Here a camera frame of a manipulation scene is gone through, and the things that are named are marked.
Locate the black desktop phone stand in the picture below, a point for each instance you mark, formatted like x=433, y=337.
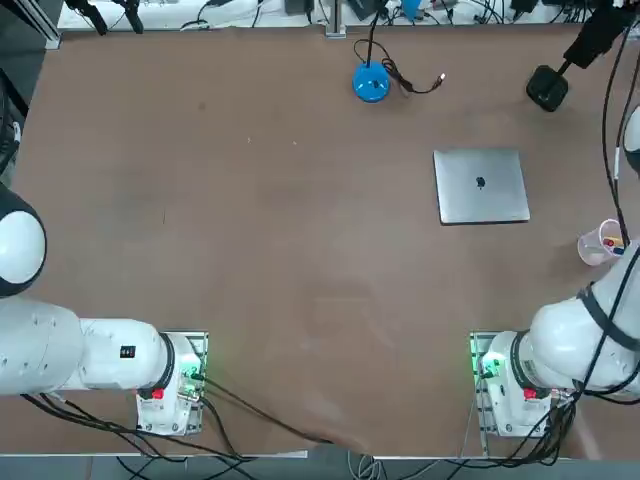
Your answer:
x=547, y=90

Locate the black smartphone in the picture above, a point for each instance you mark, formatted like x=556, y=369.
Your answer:
x=590, y=40

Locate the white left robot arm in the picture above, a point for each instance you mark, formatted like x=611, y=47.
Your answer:
x=50, y=345

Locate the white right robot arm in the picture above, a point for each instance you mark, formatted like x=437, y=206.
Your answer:
x=565, y=340

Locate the blue desk lamp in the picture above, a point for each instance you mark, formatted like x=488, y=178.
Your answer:
x=371, y=85

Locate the silver closed laptop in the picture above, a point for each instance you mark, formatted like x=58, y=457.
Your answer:
x=480, y=200

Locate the black power adapter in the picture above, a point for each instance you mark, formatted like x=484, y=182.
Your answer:
x=300, y=6
x=525, y=5

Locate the clear plastic pen cup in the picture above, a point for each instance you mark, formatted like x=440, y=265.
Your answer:
x=592, y=252

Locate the black tripod leg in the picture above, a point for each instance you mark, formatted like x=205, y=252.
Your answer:
x=134, y=20
x=95, y=20

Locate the aluminium camera post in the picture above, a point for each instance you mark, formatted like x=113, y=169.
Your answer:
x=336, y=20

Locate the aluminium frame rail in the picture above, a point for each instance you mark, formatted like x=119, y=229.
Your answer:
x=50, y=37

